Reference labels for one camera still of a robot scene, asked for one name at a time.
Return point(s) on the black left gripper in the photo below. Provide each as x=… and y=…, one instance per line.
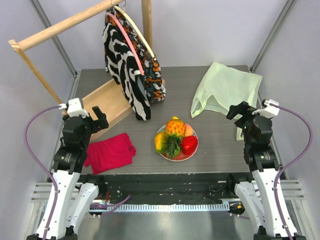
x=101, y=121

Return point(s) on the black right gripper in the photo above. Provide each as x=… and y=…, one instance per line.
x=241, y=111

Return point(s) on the light green plastic bag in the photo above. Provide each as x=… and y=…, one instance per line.
x=223, y=86

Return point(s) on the red bell pepper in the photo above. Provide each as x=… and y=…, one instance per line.
x=189, y=144

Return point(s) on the orange pineapple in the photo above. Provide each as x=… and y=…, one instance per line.
x=175, y=131

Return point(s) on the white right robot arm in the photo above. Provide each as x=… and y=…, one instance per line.
x=263, y=200

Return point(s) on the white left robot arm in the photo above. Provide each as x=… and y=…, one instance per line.
x=63, y=216

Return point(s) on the magenta folded cloth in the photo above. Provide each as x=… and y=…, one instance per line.
x=109, y=154

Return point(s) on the orange peach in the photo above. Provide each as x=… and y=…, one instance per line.
x=189, y=130

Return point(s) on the black white zebra garment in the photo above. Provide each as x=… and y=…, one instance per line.
x=121, y=64

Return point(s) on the orange camouflage garment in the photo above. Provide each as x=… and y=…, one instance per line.
x=154, y=84

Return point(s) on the yellow green mango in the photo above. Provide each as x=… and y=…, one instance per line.
x=160, y=142

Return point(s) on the red patterned plate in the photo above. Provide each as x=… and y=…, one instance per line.
x=181, y=156

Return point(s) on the pink clothes hanger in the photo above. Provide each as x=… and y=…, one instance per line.
x=128, y=42

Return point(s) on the cream clothes hanger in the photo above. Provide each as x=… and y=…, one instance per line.
x=122, y=11

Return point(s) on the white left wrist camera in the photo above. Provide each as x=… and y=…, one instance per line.
x=75, y=108

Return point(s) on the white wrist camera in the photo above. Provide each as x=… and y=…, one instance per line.
x=269, y=109
x=75, y=108

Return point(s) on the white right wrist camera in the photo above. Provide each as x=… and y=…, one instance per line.
x=269, y=109

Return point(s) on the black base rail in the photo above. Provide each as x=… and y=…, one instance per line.
x=171, y=188

